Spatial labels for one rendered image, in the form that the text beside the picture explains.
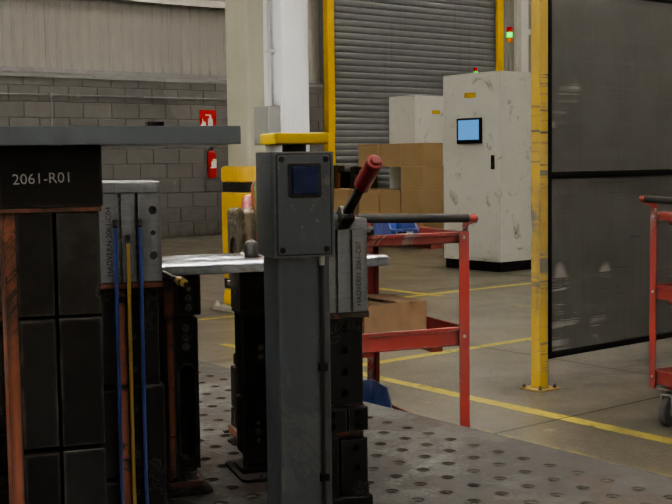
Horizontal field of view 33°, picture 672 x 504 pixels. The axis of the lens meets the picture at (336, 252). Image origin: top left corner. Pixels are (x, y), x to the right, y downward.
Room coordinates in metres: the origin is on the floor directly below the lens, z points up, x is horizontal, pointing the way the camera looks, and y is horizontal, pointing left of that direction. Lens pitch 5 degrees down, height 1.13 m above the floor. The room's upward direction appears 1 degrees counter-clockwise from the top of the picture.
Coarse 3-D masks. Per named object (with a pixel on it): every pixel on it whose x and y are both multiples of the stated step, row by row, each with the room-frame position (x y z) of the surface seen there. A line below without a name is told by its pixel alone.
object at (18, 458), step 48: (0, 192) 1.09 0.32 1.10; (48, 192) 1.11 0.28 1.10; (96, 192) 1.12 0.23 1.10; (0, 240) 1.15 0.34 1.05; (48, 240) 1.11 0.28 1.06; (96, 240) 1.13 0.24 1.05; (48, 288) 1.11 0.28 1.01; (96, 288) 1.13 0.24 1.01; (48, 336) 1.11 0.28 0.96; (96, 336) 1.13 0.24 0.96; (48, 384) 1.11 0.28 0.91; (96, 384) 1.13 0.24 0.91; (48, 432) 1.11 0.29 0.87; (96, 432) 1.13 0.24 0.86; (48, 480) 1.11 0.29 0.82; (96, 480) 1.13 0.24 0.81
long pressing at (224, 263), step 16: (176, 256) 1.59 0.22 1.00; (192, 256) 1.58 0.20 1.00; (208, 256) 1.58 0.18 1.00; (224, 256) 1.58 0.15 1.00; (240, 256) 1.57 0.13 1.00; (368, 256) 1.52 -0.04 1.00; (384, 256) 1.53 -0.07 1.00; (176, 272) 1.43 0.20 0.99; (192, 272) 1.44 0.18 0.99; (208, 272) 1.45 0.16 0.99; (224, 272) 1.45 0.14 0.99; (240, 272) 1.46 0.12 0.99
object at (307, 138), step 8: (264, 136) 1.23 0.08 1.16; (272, 136) 1.20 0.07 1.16; (280, 136) 1.20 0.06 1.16; (288, 136) 1.20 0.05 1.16; (296, 136) 1.20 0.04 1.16; (304, 136) 1.21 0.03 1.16; (312, 136) 1.21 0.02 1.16; (320, 136) 1.21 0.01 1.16; (328, 136) 1.22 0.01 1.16; (264, 144) 1.24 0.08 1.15; (272, 144) 1.22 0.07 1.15; (280, 144) 1.23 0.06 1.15; (288, 144) 1.22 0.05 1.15; (296, 144) 1.22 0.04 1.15; (304, 144) 1.23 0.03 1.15; (312, 144) 1.25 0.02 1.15
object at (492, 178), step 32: (512, 32) 11.58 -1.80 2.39; (448, 96) 11.90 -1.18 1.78; (480, 96) 11.55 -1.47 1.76; (512, 96) 11.47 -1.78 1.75; (448, 128) 11.91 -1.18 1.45; (480, 128) 11.52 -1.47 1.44; (512, 128) 11.47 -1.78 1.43; (448, 160) 11.91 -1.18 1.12; (480, 160) 11.55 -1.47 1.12; (512, 160) 11.47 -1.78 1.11; (448, 192) 11.91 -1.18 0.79; (480, 192) 11.55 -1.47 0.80; (512, 192) 11.47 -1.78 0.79; (448, 224) 11.91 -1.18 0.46; (480, 224) 11.55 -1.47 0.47; (512, 224) 11.47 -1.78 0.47; (448, 256) 11.93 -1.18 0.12; (480, 256) 11.55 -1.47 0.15; (512, 256) 11.47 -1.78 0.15
